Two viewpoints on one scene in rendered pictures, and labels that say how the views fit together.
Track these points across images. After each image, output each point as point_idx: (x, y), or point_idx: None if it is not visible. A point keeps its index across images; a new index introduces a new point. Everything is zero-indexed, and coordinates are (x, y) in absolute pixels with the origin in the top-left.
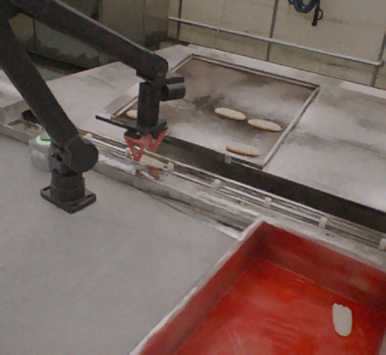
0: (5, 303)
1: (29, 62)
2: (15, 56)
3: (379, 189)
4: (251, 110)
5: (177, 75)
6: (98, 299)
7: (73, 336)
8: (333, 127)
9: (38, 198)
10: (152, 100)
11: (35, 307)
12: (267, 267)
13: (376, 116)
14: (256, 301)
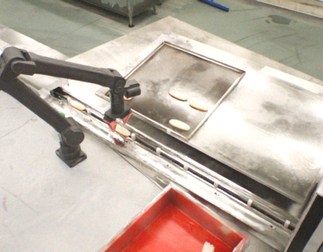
0: (26, 228)
1: (32, 95)
2: (23, 94)
3: (260, 161)
4: (192, 92)
5: (134, 82)
6: (75, 228)
7: (57, 251)
8: (244, 108)
9: (54, 155)
10: (117, 100)
11: (41, 231)
12: (175, 212)
13: (278, 99)
14: (160, 235)
